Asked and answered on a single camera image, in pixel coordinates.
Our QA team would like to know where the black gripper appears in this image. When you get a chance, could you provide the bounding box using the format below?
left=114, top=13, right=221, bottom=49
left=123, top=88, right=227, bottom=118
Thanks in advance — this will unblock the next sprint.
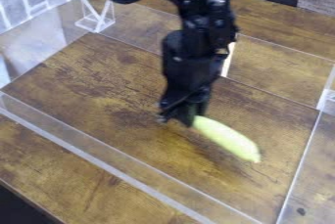
left=160, top=30, right=225, bottom=127

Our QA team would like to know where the clear acrylic triangular bracket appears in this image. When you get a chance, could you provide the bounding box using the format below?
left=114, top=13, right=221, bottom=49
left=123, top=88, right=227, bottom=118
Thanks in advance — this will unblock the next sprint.
left=75, top=0, right=115, bottom=33

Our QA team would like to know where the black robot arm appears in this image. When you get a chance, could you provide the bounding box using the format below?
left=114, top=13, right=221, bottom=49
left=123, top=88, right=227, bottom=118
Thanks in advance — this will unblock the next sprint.
left=160, top=0, right=239, bottom=126

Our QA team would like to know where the green handled metal spoon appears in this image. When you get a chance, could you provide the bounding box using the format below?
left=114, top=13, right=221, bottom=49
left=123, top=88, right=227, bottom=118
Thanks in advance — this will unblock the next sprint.
left=193, top=115, right=261, bottom=163

